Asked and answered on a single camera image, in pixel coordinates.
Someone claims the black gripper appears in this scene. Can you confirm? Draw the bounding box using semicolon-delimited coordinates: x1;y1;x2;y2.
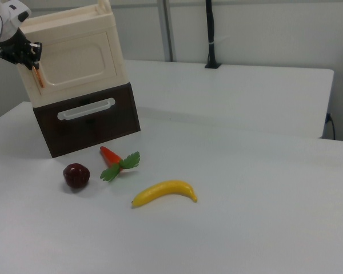
0;27;43;71

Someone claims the orange door handle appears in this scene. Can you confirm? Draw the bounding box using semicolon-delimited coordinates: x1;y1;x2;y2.
31;65;46;88

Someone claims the cream cabinet door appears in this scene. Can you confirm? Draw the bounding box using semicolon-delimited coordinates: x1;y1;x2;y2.
35;30;118;90

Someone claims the cream plastic cabinet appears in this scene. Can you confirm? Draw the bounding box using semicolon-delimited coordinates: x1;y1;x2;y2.
16;0;129;108

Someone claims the dark brown wooden drawer box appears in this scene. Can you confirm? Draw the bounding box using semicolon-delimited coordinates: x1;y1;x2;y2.
33;82;141;159

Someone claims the orange toy carrot with leaves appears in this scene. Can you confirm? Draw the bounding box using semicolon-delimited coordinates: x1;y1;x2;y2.
99;146;141;183

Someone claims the dark red toy apple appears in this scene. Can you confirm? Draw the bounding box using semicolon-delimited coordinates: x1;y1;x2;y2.
62;163;90;190

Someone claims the yellow toy banana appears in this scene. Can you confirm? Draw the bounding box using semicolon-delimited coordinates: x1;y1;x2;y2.
131;179;198;209

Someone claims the adjacent white table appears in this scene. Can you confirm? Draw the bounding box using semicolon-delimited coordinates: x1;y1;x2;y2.
122;59;335;140

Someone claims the white drawer handle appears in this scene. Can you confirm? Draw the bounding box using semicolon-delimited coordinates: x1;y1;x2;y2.
57;97;116;121

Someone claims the black wall cable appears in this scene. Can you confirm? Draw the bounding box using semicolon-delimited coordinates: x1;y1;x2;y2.
326;112;337;140

